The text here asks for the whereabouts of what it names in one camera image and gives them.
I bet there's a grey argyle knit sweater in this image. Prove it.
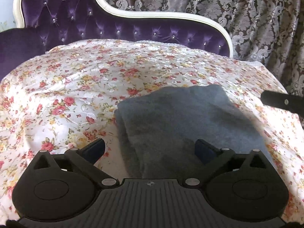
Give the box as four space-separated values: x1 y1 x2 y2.
115 85 271 180

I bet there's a floral bed sheet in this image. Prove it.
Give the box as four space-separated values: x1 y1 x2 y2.
1 40 303 224

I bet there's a brown silver damask curtain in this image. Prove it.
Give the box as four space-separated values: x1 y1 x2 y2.
106 0 303 96

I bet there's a purple tufted white-framed headboard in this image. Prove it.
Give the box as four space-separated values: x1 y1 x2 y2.
1 0 233 77

